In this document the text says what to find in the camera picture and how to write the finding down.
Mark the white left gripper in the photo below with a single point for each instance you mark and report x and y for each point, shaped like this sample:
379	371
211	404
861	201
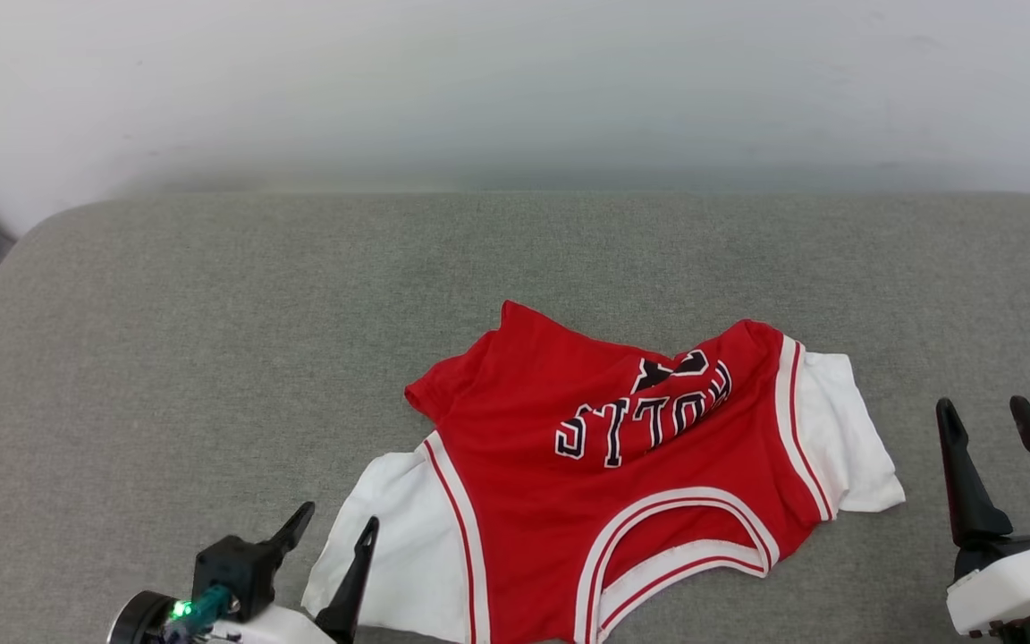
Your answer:
282	631

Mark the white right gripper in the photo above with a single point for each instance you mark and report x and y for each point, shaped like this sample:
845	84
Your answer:
1016	586

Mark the red white basketball jersey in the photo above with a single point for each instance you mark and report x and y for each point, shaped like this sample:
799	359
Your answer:
551	501

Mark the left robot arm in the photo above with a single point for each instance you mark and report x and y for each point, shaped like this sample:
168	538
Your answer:
135	622

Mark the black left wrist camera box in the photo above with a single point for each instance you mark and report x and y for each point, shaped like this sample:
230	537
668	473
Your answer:
233	572

